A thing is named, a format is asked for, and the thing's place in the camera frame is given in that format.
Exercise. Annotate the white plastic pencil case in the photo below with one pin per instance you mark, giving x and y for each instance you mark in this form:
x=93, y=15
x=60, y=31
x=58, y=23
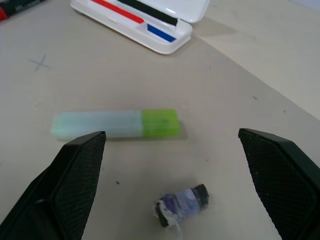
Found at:
x=160, y=43

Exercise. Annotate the worn purple eraser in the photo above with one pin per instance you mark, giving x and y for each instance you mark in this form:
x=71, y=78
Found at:
x=180, y=203

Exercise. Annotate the green translucent highlighter pen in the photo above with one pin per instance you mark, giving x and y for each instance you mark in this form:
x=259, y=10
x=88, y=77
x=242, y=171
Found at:
x=112, y=123

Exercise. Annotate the red and black marker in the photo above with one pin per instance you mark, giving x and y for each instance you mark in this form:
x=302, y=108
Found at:
x=17, y=5

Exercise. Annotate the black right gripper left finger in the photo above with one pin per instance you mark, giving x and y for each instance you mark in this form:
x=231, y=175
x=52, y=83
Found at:
x=72, y=180

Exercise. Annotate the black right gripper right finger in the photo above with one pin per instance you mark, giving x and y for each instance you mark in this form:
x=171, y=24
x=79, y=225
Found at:
x=282, y=180

